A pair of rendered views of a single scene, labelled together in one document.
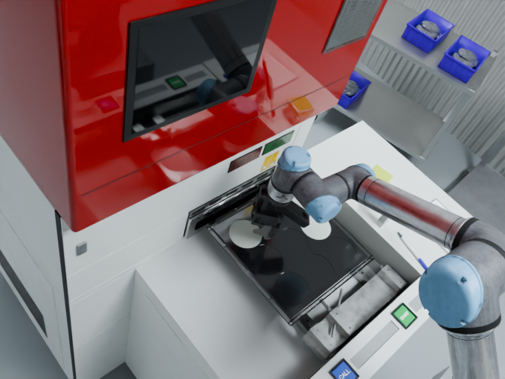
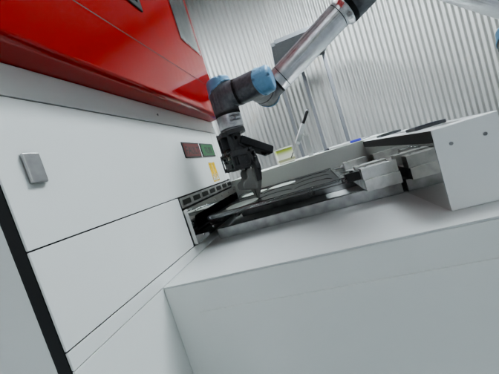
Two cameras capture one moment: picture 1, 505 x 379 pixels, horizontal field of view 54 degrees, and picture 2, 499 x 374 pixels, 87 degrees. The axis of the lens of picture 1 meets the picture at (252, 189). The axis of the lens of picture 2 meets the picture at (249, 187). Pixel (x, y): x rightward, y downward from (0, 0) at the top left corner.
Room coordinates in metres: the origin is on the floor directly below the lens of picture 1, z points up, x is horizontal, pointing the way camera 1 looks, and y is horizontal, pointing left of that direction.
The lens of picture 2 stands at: (0.14, 0.17, 0.99)
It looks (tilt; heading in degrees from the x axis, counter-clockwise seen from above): 4 degrees down; 342
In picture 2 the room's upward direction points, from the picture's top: 18 degrees counter-clockwise
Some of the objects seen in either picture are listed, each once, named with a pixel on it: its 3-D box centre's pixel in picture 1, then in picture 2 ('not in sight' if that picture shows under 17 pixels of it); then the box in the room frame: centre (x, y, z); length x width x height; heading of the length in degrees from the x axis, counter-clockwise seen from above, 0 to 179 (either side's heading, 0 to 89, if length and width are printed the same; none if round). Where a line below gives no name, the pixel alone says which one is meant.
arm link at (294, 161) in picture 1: (291, 170); (223, 97); (0.88, -0.07, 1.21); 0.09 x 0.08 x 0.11; 52
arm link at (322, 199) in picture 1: (321, 196); (255, 86); (0.83, -0.16, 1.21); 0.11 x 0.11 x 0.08; 52
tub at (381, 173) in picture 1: (376, 181); (284, 155); (1.17, -0.36, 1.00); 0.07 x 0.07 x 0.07; 69
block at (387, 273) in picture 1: (392, 278); (355, 162); (0.91, -0.49, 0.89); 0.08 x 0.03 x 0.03; 58
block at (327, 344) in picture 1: (322, 339); (377, 168); (0.64, -0.32, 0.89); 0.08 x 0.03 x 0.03; 58
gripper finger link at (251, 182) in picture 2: (262, 231); (251, 183); (0.86, -0.07, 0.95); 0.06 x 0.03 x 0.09; 102
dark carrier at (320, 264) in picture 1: (291, 243); (279, 189); (0.90, -0.17, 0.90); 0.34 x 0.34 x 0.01; 58
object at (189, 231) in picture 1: (243, 197); (219, 208); (1.00, 0.02, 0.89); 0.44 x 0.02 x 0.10; 148
